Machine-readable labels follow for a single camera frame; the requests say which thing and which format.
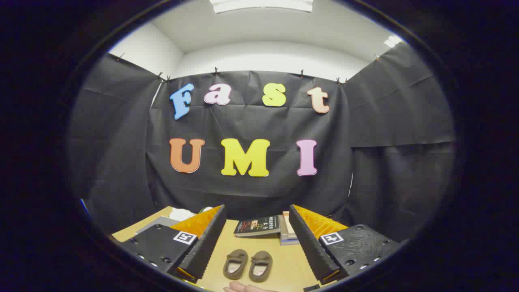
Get long ceiling light panel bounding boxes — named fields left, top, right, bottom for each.
left=209, top=0, right=313, bottom=14

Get grey fabric storage box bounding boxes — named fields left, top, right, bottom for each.
left=136, top=216, right=181, bottom=235

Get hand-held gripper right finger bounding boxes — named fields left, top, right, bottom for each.
left=289, top=204, right=402, bottom=285

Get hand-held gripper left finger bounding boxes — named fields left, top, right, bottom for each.
left=119, top=205, right=227, bottom=283

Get white plush toy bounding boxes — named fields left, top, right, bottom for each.
left=168, top=208, right=197, bottom=222

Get black cover book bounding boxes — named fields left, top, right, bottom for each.
left=234, top=215, right=281, bottom=238

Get brown fuzzy shoe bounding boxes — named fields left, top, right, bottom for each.
left=249, top=251, right=273, bottom=283
left=223, top=249, right=248, bottom=280

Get beige cover book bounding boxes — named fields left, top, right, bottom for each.
left=283, top=211, right=298, bottom=239

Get white cover book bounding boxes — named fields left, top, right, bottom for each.
left=278, top=215, right=290, bottom=241

